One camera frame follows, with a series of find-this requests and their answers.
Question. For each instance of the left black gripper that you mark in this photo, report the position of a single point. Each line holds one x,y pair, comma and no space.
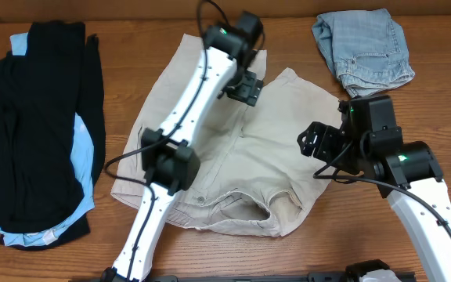
250,91

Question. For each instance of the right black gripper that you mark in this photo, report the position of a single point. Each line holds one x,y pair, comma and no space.
319,139

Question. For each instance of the beige khaki shorts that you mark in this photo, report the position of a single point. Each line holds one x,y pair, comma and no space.
253,179

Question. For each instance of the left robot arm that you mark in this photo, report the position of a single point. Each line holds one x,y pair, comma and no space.
169,160

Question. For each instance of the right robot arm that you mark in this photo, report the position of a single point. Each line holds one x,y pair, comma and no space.
369,148

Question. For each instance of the folded light blue jeans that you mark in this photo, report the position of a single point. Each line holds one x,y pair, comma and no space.
365,50

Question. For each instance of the light blue garment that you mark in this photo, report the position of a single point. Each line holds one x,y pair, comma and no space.
82,156

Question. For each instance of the black garment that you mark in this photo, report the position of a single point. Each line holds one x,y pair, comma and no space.
33,137

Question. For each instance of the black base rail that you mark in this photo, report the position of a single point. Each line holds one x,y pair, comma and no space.
372,270

